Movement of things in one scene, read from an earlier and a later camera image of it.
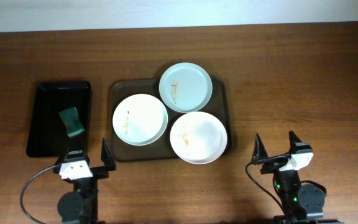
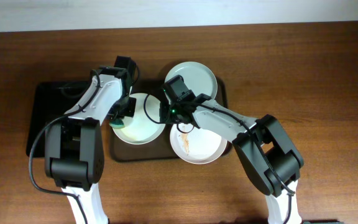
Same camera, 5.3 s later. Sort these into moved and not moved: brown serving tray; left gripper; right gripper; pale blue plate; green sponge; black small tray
Moved: pale blue plate; left gripper; green sponge; right gripper
Not moved: brown serving tray; black small tray
